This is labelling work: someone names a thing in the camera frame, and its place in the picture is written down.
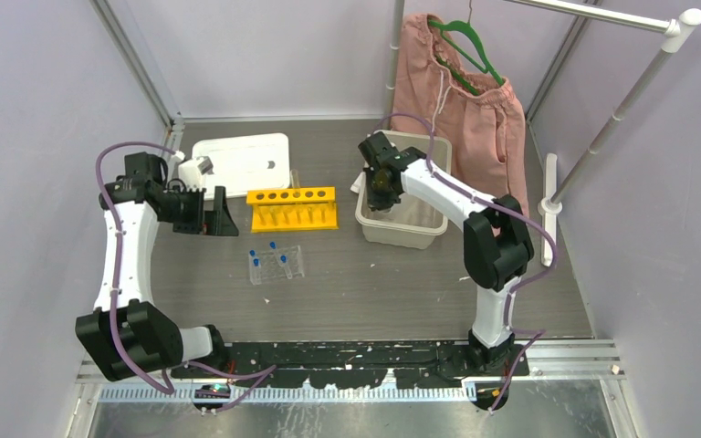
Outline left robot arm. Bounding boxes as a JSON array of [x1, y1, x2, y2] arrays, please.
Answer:
[[75, 152, 239, 381]]

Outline yellow test tube rack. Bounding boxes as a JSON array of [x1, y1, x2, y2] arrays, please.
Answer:
[[246, 187, 339, 233]]

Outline clear acrylic tube rack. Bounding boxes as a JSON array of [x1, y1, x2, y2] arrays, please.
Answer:
[[247, 245, 306, 286]]

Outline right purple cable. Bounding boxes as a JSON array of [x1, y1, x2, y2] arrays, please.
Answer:
[[374, 112, 560, 415]]

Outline white rectangular tray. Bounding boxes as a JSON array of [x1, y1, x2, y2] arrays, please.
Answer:
[[192, 133, 291, 199]]

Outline pink shorts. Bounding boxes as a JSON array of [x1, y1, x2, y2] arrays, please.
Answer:
[[391, 14, 529, 214]]

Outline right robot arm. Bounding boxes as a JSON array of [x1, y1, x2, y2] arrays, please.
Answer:
[[358, 131, 534, 375]]

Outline purple cable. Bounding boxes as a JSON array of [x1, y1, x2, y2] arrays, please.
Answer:
[[95, 141, 279, 415], [374, 112, 560, 415]]

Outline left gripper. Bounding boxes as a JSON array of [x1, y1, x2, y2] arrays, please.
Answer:
[[158, 184, 237, 235]]

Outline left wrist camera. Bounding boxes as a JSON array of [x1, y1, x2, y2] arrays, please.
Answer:
[[178, 156, 214, 189]]

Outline green clothes hanger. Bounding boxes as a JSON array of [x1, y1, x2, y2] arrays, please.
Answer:
[[426, 16, 507, 96]]

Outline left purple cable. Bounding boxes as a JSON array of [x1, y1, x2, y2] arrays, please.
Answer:
[[95, 141, 279, 415]]

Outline white clothes rack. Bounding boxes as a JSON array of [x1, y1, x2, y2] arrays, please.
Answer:
[[383, 0, 701, 269]]

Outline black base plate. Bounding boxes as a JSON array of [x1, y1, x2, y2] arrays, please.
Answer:
[[198, 340, 522, 390]]

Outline beige plastic bin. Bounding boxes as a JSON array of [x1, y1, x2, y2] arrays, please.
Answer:
[[351, 130, 453, 250]]

